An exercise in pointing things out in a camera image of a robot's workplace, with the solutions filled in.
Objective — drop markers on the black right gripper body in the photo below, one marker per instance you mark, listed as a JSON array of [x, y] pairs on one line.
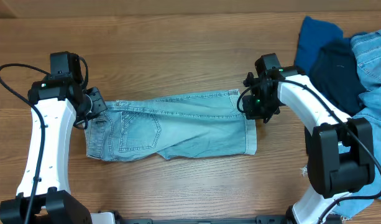
[[250, 109]]

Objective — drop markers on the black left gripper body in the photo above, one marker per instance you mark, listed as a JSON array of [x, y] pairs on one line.
[[97, 101]]

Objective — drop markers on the light blue denim shorts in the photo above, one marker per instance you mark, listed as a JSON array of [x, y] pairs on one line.
[[194, 125]]

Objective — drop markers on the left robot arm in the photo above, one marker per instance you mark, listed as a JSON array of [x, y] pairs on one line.
[[59, 102]]

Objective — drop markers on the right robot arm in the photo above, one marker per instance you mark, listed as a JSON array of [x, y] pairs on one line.
[[339, 148]]

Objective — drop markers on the dark navy garment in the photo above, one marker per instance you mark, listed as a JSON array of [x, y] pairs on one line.
[[334, 74]]

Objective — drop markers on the blue shirt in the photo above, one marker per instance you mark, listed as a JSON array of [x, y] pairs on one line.
[[313, 35]]

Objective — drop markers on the blue denim jeans pile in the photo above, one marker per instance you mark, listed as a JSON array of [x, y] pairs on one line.
[[367, 50]]

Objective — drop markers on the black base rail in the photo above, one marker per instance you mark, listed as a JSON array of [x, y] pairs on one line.
[[205, 221]]

